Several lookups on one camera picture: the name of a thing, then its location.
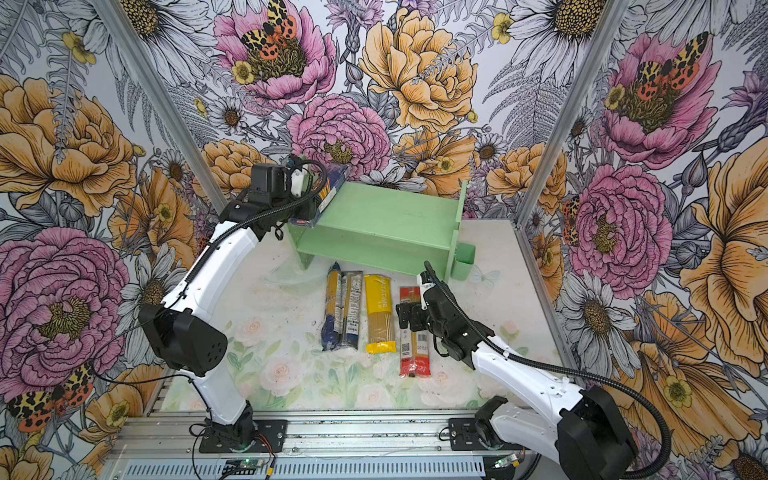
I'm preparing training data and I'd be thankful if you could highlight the blue Barilla spaghetti box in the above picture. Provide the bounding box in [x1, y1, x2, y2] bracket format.
[290, 164, 349, 228]

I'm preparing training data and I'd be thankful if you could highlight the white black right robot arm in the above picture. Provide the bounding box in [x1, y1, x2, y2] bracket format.
[397, 274, 638, 479]

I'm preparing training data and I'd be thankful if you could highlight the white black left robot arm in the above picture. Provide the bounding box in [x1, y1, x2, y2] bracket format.
[138, 155, 328, 453]

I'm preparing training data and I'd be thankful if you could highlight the green two-tier shelf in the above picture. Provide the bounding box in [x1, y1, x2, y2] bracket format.
[287, 182, 468, 281]

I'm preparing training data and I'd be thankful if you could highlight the red spaghetti bag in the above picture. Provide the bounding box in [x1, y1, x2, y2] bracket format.
[396, 286, 431, 378]

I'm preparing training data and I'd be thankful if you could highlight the green plastic cup holder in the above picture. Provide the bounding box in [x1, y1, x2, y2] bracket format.
[451, 242, 476, 281]

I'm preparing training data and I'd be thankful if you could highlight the yellow spaghetti bag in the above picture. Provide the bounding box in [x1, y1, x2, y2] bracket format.
[364, 274, 397, 354]

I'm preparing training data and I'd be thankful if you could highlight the clear plastic lid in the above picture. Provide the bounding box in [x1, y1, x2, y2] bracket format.
[264, 259, 312, 287]

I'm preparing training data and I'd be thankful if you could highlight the clear labelled spaghetti bag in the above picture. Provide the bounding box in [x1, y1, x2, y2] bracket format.
[340, 271, 364, 349]

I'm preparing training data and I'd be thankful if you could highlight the green circuit board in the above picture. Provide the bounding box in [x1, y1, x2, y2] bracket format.
[221, 458, 262, 479]

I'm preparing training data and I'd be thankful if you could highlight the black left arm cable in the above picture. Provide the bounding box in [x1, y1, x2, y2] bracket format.
[89, 158, 330, 421]

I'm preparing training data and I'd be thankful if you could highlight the aluminium front rail base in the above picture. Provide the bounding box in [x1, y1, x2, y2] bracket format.
[98, 409, 601, 480]

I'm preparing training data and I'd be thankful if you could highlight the aluminium left corner post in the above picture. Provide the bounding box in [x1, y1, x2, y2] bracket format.
[94, 1, 228, 214]

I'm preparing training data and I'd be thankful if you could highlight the aluminium corner post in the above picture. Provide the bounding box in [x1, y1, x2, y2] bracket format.
[94, 1, 228, 214]
[515, 0, 630, 229]

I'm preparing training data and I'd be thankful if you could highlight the black corrugated right cable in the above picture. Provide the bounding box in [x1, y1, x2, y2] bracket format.
[423, 260, 673, 479]

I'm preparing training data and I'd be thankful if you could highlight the aluminium right corner post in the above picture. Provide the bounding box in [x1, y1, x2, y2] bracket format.
[515, 0, 630, 229]

